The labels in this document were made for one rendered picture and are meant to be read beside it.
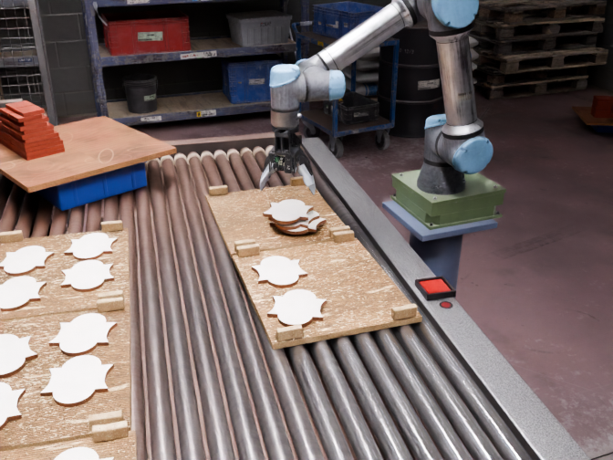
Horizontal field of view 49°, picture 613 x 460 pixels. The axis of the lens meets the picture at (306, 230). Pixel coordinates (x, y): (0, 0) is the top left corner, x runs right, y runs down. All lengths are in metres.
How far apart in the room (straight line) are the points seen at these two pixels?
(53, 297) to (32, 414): 0.41
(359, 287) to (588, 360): 1.72
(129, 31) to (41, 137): 3.52
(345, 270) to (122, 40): 4.29
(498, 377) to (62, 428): 0.84
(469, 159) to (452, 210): 0.22
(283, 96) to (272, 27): 4.33
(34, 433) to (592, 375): 2.33
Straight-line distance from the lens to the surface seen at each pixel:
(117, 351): 1.46
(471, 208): 2.13
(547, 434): 1.33
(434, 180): 2.09
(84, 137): 2.45
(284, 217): 1.84
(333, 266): 1.71
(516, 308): 3.41
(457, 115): 1.91
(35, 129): 2.28
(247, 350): 1.45
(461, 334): 1.53
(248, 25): 5.93
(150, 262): 1.81
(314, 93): 1.73
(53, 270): 1.81
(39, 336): 1.56
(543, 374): 3.02
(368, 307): 1.55
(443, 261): 2.19
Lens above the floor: 1.78
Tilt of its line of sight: 26 degrees down
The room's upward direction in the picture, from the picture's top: straight up
